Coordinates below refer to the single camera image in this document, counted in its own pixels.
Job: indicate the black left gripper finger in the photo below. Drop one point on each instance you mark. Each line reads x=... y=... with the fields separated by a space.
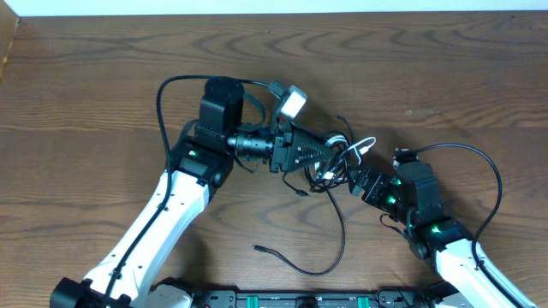
x=306 y=144
x=304 y=158

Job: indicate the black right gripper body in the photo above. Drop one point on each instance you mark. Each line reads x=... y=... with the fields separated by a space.
x=360 y=182

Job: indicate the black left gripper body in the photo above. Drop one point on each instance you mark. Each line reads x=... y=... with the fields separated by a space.
x=280 y=151

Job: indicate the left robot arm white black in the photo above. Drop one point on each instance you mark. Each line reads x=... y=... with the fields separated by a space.
x=196 y=166

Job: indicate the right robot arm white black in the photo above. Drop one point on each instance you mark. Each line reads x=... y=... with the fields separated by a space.
x=411 y=197

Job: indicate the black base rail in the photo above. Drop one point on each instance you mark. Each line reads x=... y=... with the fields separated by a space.
x=231 y=299

